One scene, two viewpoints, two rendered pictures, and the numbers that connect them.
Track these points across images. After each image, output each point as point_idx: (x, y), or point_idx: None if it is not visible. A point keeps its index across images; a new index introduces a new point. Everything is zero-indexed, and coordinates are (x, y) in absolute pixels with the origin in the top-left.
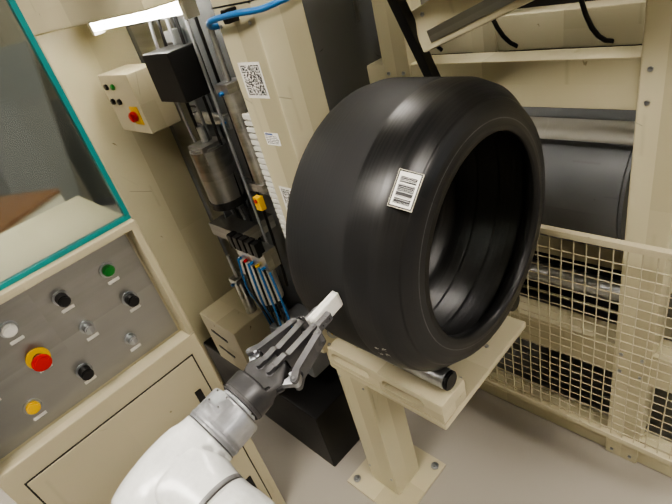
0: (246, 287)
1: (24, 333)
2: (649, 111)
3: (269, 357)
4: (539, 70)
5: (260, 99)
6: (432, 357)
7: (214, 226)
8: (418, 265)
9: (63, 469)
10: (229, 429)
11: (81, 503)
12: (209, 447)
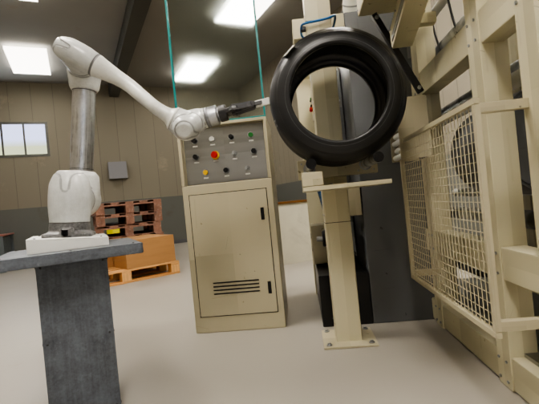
0: None
1: (215, 143)
2: (470, 50)
3: None
4: (446, 50)
5: None
6: (290, 129)
7: None
8: (285, 78)
9: (200, 199)
10: (208, 110)
11: (200, 220)
12: (200, 111)
